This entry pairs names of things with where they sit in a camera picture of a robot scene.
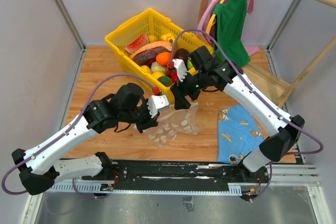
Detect yellow lemon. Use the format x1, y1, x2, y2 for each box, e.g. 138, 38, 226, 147
152, 71, 165, 80

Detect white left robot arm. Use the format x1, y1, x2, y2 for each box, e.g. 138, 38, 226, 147
12, 83, 170, 195

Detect yellow plastic basket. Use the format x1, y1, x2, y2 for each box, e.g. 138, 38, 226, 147
105, 8, 213, 104

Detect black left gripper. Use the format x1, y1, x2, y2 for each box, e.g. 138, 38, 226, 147
120, 98, 161, 134

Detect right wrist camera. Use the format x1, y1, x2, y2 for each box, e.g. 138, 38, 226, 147
166, 59, 188, 83

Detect green shirt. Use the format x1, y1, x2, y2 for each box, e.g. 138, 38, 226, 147
214, 0, 250, 67

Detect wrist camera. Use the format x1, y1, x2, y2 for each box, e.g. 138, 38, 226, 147
147, 95, 170, 118
166, 59, 188, 83

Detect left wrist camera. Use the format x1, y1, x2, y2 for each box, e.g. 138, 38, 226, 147
147, 95, 170, 118

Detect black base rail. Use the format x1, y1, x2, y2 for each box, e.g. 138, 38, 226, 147
82, 159, 269, 193

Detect papaya half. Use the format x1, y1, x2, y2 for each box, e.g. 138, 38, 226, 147
129, 40, 173, 59

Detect watermelon slice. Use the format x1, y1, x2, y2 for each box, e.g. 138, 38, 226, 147
125, 34, 149, 54

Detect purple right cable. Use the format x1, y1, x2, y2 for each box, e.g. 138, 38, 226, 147
170, 29, 324, 204

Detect yellow bell pepper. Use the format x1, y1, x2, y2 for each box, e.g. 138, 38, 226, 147
159, 33, 176, 44

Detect blue cartoon cloth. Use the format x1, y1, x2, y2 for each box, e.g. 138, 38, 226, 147
217, 105, 264, 165

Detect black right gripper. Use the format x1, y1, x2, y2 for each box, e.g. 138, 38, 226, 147
170, 69, 208, 110

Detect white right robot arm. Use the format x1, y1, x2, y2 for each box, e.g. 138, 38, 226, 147
167, 46, 305, 182

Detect green mango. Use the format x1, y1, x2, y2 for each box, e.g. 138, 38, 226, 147
158, 76, 173, 87

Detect orange persimmon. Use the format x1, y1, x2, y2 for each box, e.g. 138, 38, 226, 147
156, 52, 171, 67

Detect pink garment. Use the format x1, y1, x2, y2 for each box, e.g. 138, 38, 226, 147
197, 0, 260, 56

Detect clear polka dot zip bag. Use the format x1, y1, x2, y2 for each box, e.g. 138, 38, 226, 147
143, 102, 200, 147

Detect pale green cabbage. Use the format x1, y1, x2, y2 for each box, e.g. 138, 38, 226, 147
150, 62, 167, 75

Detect dark purple mangosteen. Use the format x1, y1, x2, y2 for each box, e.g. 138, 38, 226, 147
173, 48, 189, 62

